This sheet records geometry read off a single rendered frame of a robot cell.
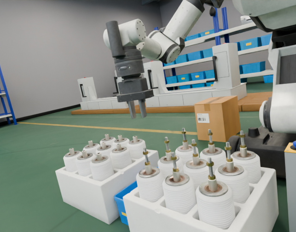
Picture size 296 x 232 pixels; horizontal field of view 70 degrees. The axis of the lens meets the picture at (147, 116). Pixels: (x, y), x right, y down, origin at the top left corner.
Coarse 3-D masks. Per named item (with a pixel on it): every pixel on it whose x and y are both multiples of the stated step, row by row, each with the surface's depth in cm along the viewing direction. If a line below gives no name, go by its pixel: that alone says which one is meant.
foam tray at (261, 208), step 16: (272, 176) 71; (256, 192) 64; (272, 192) 71; (128, 208) 73; (144, 208) 67; (160, 208) 64; (192, 208) 62; (240, 208) 58; (256, 208) 59; (272, 208) 71; (128, 224) 76; (144, 224) 70; (160, 224) 64; (176, 224) 59; (192, 224) 55; (208, 224) 54; (240, 224) 52; (256, 224) 59; (272, 224) 71
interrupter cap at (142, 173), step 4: (144, 168) 76; (152, 168) 75; (156, 168) 75; (140, 172) 74; (144, 172) 74; (152, 172) 73; (156, 172) 72; (140, 176) 71; (144, 176) 70; (148, 176) 70; (152, 176) 70
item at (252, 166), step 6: (258, 156) 72; (234, 162) 72; (240, 162) 70; (246, 162) 69; (252, 162) 69; (258, 162) 70; (246, 168) 70; (252, 168) 70; (258, 168) 70; (252, 174) 70; (258, 174) 71; (252, 180) 70; (258, 180) 71
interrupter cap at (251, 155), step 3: (234, 153) 76; (237, 153) 76; (249, 153) 74; (252, 153) 73; (234, 156) 74; (237, 156) 73; (240, 156) 74; (249, 156) 72; (252, 156) 71; (255, 156) 71; (240, 159) 71; (243, 159) 70; (246, 159) 70; (249, 159) 70
